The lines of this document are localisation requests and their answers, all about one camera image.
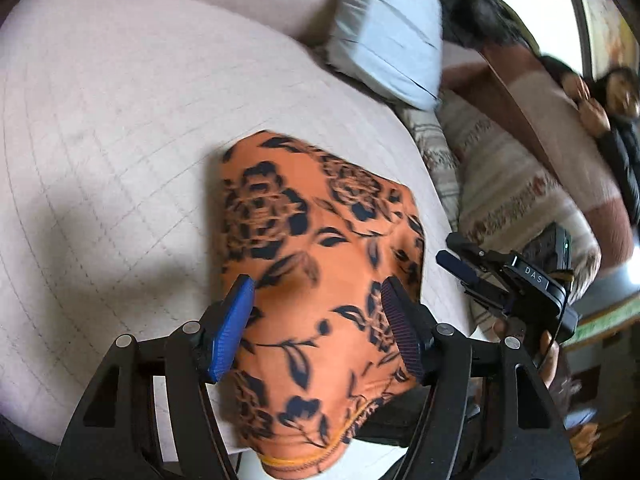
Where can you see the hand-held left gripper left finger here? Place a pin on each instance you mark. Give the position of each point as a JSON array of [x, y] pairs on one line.
[[231, 327]]

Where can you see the green striped mat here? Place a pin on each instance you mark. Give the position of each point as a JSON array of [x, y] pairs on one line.
[[605, 327]]

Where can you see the window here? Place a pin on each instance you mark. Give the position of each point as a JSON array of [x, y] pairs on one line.
[[605, 20]]

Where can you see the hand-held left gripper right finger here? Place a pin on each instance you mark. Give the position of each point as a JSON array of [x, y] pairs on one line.
[[400, 325]]

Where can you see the orange floral garment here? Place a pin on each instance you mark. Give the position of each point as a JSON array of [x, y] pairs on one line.
[[310, 270]]

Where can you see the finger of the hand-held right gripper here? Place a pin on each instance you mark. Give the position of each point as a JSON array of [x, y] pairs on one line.
[[460, 271], [467, 247]]

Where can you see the person's right hand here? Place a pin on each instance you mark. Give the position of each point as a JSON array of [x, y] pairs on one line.
[[550, 362]]

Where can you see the pink and brown bolster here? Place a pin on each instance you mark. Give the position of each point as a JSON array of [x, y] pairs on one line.
[[560, 125]]

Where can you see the cream striped patterned blanket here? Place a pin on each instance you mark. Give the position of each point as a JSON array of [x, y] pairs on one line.
[[500, 195]]

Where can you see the light blue pillow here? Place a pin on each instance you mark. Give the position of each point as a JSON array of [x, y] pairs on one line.
[[390, 35]]

